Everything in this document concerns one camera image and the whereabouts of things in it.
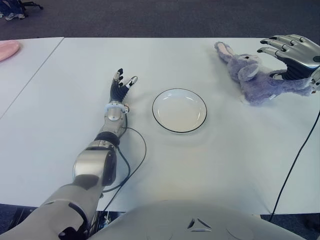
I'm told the right robot hand black silver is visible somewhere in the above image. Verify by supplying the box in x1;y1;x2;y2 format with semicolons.
256;34;320;81

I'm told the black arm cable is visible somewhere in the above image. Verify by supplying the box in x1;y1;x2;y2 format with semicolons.
270;109;320;217
101;112;148;214

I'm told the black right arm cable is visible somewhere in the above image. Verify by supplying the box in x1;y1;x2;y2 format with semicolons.
270;109;320;217

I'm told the purple plush bunny doll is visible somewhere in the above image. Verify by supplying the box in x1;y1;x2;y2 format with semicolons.
214;41;312;106

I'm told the pink plate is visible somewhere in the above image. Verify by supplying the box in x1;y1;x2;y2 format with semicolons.
0;40;21;62

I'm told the white plate black rim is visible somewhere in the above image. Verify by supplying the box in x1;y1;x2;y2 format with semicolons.
151;87;208;134

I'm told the blue jeans leg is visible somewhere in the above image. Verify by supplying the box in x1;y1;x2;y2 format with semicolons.
0;0;22;16

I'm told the grey robot torso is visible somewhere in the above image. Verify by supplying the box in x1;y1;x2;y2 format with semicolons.
87;199;305;240

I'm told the left robot hand black silver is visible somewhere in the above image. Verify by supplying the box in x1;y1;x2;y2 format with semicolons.
108;67;139;104

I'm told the black office chair base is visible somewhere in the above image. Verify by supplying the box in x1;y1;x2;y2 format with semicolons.
13;0;44;11

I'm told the white sneaker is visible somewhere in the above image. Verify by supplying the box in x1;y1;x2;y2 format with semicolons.
3;12;26;21

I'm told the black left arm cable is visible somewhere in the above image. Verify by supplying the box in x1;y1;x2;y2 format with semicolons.
101;112;148;214

